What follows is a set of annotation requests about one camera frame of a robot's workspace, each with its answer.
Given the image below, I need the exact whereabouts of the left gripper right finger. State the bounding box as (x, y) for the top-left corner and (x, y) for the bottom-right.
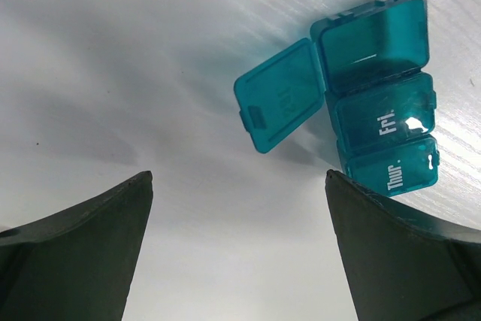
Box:
(325, 170), (480, 320)

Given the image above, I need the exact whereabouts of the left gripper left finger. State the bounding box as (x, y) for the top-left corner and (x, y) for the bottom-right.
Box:
(1, 171), (153, 320)

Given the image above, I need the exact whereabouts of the teal weekly pill organizer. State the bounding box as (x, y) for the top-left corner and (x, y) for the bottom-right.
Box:
(234, 0), (440, 197)

